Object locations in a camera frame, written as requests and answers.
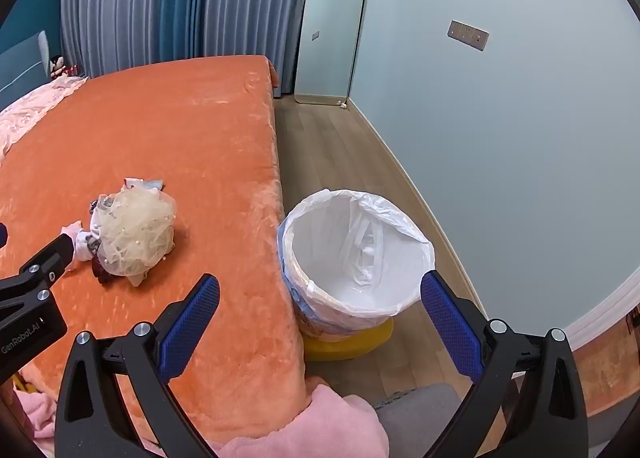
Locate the standing floor mirror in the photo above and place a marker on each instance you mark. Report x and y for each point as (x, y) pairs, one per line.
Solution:
(327, 37)

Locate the patterned round trash bin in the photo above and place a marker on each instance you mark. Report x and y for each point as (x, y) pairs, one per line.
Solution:
(330, 333)

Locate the bin with white liner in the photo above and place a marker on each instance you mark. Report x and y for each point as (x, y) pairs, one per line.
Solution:
(325, 258)

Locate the orange plush blanket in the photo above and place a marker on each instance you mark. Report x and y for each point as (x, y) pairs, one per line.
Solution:
(175, 137)

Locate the grey curtain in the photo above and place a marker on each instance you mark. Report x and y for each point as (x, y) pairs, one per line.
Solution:
(255, 2)
(115, 2)

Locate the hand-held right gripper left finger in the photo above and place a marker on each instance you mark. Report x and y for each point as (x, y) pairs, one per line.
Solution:
(192, 323)

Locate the dark red scrunchie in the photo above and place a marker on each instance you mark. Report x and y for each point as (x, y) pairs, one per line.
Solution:
(102, 272)

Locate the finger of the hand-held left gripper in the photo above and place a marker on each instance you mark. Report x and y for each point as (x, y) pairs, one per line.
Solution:
(3, 234)
(47, 263)

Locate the pink fleece garment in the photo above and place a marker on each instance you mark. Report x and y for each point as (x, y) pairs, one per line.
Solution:
(325, 423)

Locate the blue and white wrapper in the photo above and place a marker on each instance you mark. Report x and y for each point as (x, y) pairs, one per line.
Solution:
(145, 184)

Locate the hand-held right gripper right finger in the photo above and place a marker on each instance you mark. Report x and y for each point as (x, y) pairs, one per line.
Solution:
(450, 328)

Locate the small plush toy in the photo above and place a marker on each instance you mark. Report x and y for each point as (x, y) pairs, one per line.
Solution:
(57, 66)

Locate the black patterned wrapper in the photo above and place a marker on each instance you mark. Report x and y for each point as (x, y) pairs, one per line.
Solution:
(94, 242)

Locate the wall switch panel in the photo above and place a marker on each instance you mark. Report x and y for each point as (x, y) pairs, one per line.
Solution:
(468, 35)

